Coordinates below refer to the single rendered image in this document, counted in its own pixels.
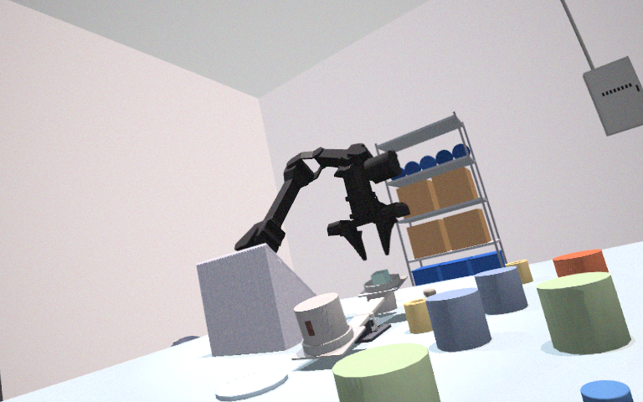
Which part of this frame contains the white balance beam with round pans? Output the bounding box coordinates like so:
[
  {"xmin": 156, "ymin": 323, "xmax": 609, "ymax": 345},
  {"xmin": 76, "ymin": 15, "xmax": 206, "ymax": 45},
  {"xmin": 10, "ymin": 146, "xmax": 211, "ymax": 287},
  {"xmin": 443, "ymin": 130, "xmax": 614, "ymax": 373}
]
[{"xmin": 291, "ymin": 273, "xmax": 408, "ymax": 361}]

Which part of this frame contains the brown cylinder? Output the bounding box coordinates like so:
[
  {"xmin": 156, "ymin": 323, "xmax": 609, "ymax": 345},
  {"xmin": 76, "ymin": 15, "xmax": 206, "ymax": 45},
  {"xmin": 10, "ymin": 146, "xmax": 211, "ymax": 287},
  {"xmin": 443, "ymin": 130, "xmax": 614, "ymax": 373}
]
[{"xmin": 553, "ymin": 250, "xmax": 609, "ymax": 278}]

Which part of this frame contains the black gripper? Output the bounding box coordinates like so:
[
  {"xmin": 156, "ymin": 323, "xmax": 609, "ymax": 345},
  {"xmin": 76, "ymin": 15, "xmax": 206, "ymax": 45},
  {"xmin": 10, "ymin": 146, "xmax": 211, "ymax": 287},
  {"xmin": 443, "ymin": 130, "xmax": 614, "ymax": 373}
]
[{"xmin": 327, "ymin": 186, "xmax": 410, "ymax": 261}]

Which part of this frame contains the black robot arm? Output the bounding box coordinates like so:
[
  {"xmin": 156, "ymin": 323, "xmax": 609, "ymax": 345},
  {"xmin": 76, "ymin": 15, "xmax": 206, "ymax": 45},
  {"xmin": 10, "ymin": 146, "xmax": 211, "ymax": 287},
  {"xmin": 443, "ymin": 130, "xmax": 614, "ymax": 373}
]
[{"xmin": 234, "ymin": 143, "xmax": 402, "ymax": 253}]

